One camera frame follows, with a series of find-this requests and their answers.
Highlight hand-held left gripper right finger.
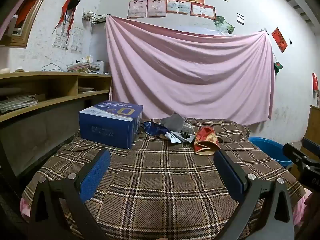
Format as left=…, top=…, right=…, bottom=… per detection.
left=213, top=149, right=295, bottom=240

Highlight blue cardboard box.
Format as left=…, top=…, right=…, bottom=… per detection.
left=78, top=100, right=143, bottom=150

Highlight blue foil wrapper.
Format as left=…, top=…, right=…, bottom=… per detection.
left=141, top=121, right=170, bottom=139

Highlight wooden cabinet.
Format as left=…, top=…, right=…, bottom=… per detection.
left=290, top=104, right=320, bottom=180

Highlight paper wall calendar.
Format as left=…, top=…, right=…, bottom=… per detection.
left=52, top=26, right=84, bottom=54

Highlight blue plastic basin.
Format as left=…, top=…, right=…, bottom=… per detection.
left=249, top=137, right=294, bottom=169

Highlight red wall poster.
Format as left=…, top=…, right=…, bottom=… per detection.
left=271, top=27, right=288, bottom=53

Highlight stack of papers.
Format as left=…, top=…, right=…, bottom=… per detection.
left=0, top=94, right=38, bottom=114

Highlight wooden shelf unit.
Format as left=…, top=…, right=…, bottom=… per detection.
left=0, top=70, right=112, bottom=180

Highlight brown plaid blanket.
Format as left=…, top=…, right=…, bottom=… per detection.
left=21, top=117, right=307, bottom=240

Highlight wire wall rack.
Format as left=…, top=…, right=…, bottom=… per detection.
left=82, top=11, right=110, bottom=24

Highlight wire clothes hangers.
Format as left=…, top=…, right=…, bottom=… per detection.
left=41, top=59, right=67, bottom=72

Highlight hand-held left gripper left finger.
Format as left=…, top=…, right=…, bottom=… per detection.
left=28, top=149, right=112, bottom=240

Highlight stack of books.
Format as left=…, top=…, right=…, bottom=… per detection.
left=67, top=56, right=105, bottom=74

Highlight red tassel wall decoration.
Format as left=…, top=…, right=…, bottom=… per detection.
left=52, top=0, right=82, bottom=43

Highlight red snack packet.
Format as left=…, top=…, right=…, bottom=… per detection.
left=194, top=127, right=220, bottom=155

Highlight pink hanging sheet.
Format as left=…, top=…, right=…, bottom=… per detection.
left=105, top=15, right=275, bottom=127

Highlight wooden window frame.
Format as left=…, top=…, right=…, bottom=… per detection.
left=0, top=0, right=57, bottom=48

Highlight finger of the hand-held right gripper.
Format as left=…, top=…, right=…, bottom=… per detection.
left=302, top=138, right=320, bottom=156
left=283, top=142, right=313, bottom=167

